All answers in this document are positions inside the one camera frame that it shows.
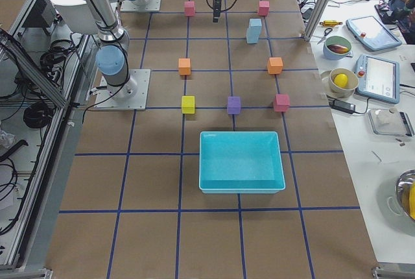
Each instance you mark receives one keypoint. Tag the light blue block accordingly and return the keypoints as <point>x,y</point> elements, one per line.
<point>255,25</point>
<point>252,36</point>

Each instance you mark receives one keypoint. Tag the pink block left near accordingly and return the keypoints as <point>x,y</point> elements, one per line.
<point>189,8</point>

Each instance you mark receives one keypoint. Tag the pink block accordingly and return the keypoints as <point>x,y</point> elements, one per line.
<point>263,8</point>
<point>189,8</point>
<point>281,102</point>

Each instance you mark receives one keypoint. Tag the pink block left far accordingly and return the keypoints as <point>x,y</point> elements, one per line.
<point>263,8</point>

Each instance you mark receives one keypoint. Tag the orange block near robot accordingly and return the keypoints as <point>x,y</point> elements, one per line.
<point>184,66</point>

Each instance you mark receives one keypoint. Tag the orange block far side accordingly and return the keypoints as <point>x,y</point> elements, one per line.
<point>275,65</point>

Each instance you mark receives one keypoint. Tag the purple block right side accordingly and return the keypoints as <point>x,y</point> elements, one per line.
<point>233,105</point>

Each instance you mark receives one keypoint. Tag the yellow foam block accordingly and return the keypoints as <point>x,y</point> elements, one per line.
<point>188,104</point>

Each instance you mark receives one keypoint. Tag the brass cylinder tool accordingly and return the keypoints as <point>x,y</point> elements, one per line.
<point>330,23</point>

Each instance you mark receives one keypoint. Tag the pink block right far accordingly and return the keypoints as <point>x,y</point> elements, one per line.
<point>281,102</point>

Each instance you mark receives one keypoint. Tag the beige bowl with lemon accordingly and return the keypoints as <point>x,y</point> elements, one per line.
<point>339,82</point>

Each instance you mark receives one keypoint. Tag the white chair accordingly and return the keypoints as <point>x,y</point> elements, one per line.
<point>76,15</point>

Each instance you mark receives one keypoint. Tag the teach pendant upper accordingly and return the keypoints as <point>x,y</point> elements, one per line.
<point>372,33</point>

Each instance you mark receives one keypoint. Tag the teach pendant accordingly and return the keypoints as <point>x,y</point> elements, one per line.
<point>372,33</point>
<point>378,78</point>

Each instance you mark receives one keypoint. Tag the black power adapter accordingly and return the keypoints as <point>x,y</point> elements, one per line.
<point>342,106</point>

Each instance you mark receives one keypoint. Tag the cyan plastic tray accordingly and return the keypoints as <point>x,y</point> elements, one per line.
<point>240,162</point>

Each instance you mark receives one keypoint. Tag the teach pendant lower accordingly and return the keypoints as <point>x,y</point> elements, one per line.
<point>378,78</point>

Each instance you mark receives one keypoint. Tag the kitchen scale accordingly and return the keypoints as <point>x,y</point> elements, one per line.
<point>390,122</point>

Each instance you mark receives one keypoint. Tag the steel bowl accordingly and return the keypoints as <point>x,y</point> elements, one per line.
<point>405,193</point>

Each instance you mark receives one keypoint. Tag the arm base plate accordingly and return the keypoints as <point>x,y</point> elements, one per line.
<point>142,91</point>
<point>140,6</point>

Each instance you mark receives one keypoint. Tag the black handled scissors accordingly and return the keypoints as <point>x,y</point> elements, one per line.
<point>327,31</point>

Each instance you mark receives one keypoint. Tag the aluminium frame post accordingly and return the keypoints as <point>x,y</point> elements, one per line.
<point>314,19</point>

